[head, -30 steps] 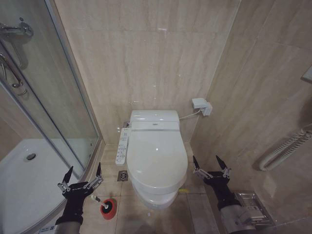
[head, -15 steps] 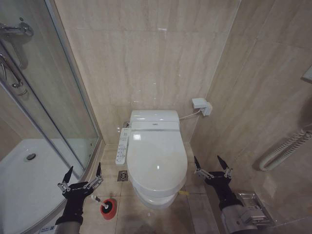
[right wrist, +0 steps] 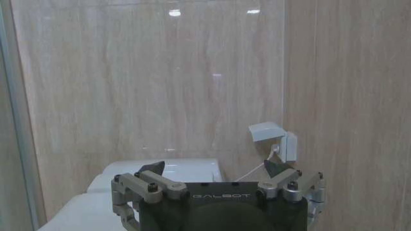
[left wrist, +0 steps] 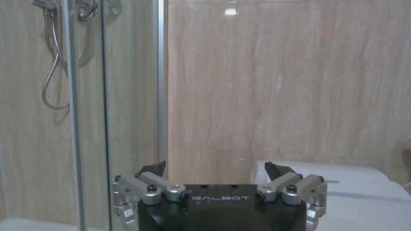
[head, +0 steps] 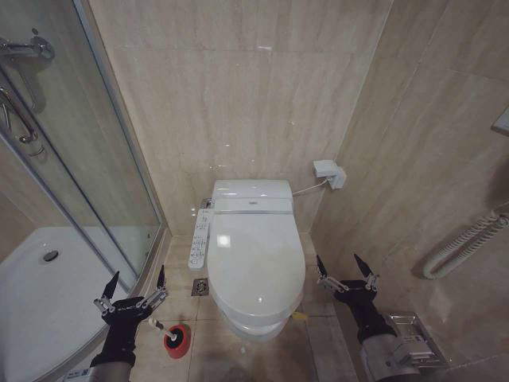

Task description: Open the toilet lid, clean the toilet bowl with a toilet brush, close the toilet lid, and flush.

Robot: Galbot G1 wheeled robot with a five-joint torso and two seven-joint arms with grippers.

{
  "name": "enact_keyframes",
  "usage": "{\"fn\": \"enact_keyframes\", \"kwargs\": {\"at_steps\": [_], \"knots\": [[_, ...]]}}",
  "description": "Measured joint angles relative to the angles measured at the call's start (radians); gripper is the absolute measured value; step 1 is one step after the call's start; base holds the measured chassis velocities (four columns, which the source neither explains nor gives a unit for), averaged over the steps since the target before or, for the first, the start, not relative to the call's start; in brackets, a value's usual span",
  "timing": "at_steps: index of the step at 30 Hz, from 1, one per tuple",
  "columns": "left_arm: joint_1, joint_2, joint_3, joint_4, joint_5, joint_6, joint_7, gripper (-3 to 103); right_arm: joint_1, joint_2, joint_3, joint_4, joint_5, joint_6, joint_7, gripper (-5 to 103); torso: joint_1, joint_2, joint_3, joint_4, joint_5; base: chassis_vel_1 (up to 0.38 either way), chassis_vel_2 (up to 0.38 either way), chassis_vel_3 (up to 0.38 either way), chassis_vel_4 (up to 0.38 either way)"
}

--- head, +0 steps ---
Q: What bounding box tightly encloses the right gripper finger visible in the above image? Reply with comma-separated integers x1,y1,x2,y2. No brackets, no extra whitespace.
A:
353,253,381,292
315,254,340,294

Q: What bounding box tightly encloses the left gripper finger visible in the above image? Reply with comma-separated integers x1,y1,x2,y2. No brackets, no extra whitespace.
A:
135,263,169,311
93,271,121,316

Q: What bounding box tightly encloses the red toilet brush holder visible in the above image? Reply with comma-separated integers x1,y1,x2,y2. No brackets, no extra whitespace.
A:
164,323,192,353

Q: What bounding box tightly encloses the white toilet lid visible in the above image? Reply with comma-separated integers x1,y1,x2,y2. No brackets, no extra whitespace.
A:
206,210,307,320

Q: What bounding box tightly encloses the metal toilet paper holder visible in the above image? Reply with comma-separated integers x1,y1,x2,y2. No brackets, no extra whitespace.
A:
383,311,451,369

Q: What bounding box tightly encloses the white toilet bowl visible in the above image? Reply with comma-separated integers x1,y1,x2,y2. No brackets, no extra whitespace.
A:
216,292,306,344

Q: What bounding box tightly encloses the white toilet tank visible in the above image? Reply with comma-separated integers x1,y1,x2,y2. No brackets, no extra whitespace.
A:
210,178,294,201

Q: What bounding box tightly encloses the white bidet control panel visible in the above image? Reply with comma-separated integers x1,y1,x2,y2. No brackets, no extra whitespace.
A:
187,208,213,272

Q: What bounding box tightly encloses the white shower tray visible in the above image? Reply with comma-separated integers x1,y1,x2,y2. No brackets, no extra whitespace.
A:
0,226,161,382

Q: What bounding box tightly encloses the white bidet seat unit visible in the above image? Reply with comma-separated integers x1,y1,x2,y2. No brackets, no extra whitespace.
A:
212,197,294,216

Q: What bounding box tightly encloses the glass shower door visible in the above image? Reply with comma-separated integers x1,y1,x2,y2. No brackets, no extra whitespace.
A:
0,0,166,292

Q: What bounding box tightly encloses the chrome shower faucet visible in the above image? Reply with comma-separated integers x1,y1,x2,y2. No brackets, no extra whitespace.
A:
0,27,56,61

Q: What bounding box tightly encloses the white power cable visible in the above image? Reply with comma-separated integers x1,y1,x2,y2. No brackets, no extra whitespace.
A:
291,178,332,197

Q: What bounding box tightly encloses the white wall socket box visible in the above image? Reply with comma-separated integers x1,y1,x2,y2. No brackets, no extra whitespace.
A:
311,158,348,190

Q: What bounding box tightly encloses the white coiled phone cord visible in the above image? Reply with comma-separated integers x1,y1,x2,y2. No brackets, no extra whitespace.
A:
422,212,509,280

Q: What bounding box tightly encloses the chrome shower door handle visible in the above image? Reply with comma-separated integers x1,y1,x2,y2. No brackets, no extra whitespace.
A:
0,84,41,145

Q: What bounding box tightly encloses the white wall plate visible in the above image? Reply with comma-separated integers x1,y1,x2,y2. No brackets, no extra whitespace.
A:
490,108,509,138

